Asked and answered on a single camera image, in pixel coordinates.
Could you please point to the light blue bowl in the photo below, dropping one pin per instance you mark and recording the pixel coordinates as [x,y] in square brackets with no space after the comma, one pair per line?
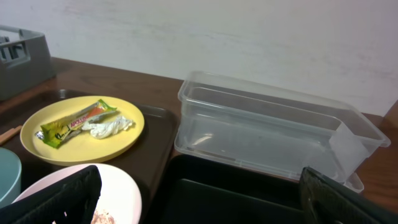
[10,179]

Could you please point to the wooden chopstick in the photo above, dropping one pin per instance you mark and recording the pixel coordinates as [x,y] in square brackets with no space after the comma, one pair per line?
[9,134]

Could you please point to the yellow plate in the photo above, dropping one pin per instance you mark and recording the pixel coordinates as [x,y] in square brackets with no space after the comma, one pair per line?
[83,148]

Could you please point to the clear plastic waste bin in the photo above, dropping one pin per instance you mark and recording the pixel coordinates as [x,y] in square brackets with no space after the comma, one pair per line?
[274,130]

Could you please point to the grey dishwasher rack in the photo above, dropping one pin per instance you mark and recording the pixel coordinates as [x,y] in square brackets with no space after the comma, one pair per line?
[25,62]

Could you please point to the pink bowl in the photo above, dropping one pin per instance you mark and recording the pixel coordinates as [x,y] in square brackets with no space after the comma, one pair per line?
[120,201]

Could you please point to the black food waste tray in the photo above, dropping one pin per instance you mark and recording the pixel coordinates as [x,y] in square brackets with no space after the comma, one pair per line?
[196,190]

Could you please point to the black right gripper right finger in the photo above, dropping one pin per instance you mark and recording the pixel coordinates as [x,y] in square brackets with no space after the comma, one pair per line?
[326,201]

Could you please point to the brown serving tray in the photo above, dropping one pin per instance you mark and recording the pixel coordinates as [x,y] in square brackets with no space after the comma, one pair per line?
[144,161]

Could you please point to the white tissue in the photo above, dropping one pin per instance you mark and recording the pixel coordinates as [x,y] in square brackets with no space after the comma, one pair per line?
[107,129]

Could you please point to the green orange snack wrapper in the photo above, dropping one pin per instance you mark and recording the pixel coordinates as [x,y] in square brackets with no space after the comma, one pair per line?
[58,132]

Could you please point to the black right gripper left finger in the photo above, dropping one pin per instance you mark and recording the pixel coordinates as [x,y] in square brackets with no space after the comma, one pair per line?
[70,200]

